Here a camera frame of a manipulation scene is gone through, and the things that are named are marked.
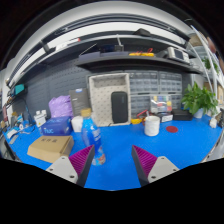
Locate small white box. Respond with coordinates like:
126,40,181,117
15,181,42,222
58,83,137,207
70,115,84,133

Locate black zip case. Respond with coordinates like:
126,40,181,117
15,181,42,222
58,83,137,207
171,109,194,122

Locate white plastic container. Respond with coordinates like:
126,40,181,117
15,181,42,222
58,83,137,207
34,109,48,128

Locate white pegboard tray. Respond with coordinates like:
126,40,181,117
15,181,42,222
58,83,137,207
88,72,132,128

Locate purple plastic bag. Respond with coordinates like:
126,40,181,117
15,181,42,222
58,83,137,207
48,95,74,119

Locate white shelf unit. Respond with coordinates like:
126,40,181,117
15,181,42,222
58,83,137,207
188,26,224,111

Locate small black box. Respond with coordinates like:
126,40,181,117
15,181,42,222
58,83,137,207
156,112,174,123

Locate clear organizer box coloured parts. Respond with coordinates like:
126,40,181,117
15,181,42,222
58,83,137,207
149,94,173,114

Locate red test lead cable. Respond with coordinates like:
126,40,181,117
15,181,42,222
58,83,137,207
134,109,150,126

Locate black overhead workbench shelf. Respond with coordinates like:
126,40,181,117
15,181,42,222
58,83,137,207
6,13,205,88

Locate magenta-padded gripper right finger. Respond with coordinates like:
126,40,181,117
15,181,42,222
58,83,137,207
130,144,180,187

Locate teal plastic holder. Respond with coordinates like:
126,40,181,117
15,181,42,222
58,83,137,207
13,83,26,96

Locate yellow multimeter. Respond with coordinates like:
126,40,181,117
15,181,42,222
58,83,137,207
130,118,145,126

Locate blue printed box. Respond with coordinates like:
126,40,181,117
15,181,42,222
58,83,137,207
40,115,73,137

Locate black rectangular speaker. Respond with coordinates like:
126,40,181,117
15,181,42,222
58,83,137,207
110,91,129,124

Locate flat round red coaster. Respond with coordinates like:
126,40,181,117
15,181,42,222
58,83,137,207
165,125,179,134

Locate brown cardboard box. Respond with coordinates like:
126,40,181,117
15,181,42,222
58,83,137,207
26,134,75,164

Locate dark grey flat box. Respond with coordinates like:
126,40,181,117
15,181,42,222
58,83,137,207
68,87,92,117

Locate green potted plant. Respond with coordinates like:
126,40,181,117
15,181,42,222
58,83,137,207
180,82,219,120

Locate blue drink bottle gold cap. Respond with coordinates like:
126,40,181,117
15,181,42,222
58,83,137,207
80,108,107,167

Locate grey small-parts drawer cabinet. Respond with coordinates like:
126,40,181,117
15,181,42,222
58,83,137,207
129,94,152,118
158,71,184,95
171,93,184,111
128,70,160,95

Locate white power adapter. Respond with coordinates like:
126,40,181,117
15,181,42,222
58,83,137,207
209,116,218,129

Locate white paper cup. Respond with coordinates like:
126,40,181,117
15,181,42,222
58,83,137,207
144,115,161,137

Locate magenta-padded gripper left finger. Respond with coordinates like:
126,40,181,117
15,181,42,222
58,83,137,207
45,144,96,188

